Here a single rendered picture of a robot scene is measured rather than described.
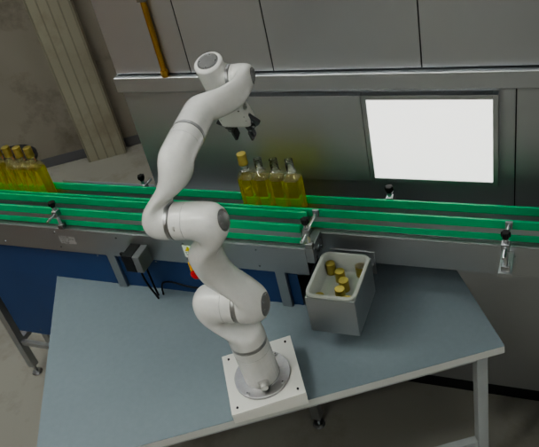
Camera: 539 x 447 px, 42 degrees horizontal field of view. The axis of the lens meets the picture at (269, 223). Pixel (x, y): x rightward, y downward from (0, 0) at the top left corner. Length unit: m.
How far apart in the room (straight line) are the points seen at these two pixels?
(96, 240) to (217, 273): 1.05
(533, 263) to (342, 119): 0.78
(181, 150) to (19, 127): 4.00
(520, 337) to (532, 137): 0.92
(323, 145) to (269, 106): 0.23
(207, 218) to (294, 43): 0.83
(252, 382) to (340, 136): 0.88
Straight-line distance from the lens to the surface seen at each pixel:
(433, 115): 2.31
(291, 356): 2.38
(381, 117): 2.35
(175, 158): 1.71
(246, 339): 2.14
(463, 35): 2.20
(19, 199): 3.12
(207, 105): 1.86
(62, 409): 2.62
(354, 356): 2.42
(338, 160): 2.48
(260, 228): 2.44
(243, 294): 1.98
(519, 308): 2.82
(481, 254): 2.37
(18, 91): 5.53
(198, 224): 1.73
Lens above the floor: 2.55
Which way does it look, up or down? 36 degrees down
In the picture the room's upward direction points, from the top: 14 degrees counter-clockwise
